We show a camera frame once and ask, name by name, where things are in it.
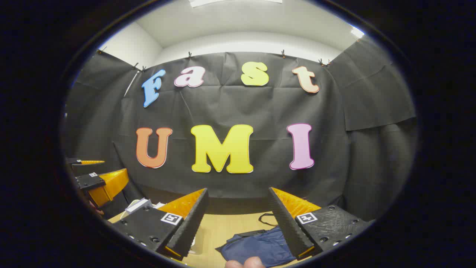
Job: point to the white plastic bookshelf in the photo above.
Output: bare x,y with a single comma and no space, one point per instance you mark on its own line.
138,205

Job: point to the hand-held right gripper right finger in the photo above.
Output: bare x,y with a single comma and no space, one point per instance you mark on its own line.
286,223

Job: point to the blue schoolbag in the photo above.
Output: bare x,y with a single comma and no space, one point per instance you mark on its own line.
260,245

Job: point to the ceiling light panel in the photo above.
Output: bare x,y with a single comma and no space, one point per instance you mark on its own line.
234,2
357,32

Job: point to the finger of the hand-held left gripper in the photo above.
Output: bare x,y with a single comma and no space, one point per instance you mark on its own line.
80,161
108,184

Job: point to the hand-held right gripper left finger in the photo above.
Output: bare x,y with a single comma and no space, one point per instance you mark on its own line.
191,223

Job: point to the black backdrop cloth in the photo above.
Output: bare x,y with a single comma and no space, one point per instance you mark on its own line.
230,108

